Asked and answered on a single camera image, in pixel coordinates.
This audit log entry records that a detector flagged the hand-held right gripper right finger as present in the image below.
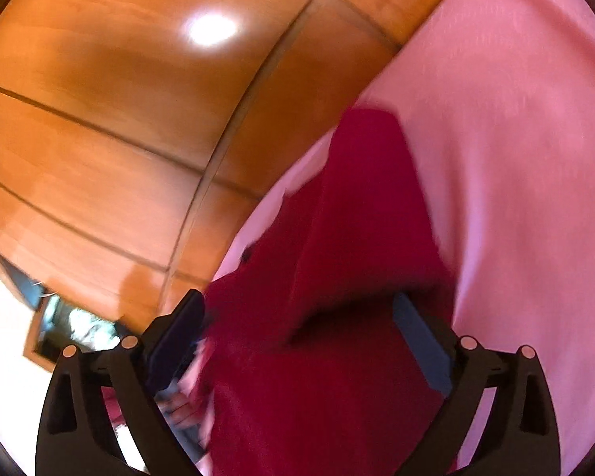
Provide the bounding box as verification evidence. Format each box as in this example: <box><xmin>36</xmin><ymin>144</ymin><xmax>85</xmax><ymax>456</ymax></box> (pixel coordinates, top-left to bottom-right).
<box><xmin>393</xmin><ymin>292</ymin><xmax>562</xmax><ymax>476</ymax></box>

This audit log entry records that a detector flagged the wooden framed picture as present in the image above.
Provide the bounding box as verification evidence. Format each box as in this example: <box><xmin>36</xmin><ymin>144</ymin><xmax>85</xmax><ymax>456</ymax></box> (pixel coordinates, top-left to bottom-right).
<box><xmin>24</xmin><ymin>292</ymin><xmax>122</xmax><ymax>372</ymax></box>

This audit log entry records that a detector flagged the dark red cloth garment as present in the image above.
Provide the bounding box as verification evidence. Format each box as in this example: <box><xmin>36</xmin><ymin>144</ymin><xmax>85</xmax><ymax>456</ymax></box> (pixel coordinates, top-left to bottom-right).
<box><xmin>198</xmin><ymin>104</ymin><xmax>469</xmax><ymax>476</ymax></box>

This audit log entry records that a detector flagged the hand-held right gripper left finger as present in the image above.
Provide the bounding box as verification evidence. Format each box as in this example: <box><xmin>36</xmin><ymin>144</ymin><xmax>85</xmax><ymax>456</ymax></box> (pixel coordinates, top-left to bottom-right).
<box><xmin>35</xmin><ymin>288</ymin><xmax>209</xmax><ymax>476</ymax></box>

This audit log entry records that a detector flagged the wooden panelled wardrobe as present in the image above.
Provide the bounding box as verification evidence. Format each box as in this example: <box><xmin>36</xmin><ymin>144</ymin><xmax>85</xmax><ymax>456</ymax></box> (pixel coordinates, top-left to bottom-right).
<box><xmin>0</xmin><ymin>0</ymin><xmax>477</xmax><ymax>340</ymax></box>

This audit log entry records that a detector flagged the pink bed sheet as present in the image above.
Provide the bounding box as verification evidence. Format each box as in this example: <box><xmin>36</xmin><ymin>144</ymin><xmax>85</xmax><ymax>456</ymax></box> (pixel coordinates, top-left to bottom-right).
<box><xmin>178</xmin><ymin>0</ymin><xmax>595</xmax><ymax>476</ymax></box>

